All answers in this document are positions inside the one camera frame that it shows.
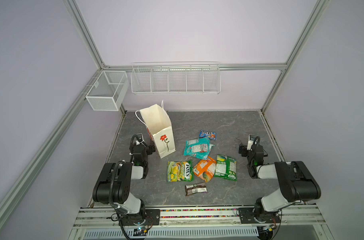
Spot white flower paper bag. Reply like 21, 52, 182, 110
135, 101, 176, 159

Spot yellow green fox's candy bag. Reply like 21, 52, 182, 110
167, 161, 193, 183

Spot brown chocolate bar wrapper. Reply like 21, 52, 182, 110
185, 182, 207, 196

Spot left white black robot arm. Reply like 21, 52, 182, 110
92, 134, 160, 226

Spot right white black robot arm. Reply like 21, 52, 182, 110
237, 135, 321, 224

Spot green snack packet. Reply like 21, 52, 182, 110
214, 155, 237, 181

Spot orange snack packet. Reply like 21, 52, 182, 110
193, 157, 216, 183

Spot teal snack packet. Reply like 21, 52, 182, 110
183, 138, 214, 160

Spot blue m&m's candy packet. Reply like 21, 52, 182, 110
198, 130, 216, 141

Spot white mesh box basket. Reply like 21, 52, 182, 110
86, 71, 130, 112

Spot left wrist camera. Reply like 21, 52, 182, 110
136, 134, 146, 145

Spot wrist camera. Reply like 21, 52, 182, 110
247, 135, 257, 150
136, 134, 146, 145

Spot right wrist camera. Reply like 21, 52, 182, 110
247, 135, 257, 150

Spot white wire shelf basket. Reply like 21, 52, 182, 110
131, 62, 221, 95

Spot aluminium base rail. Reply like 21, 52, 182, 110
69, 205, 334, 240

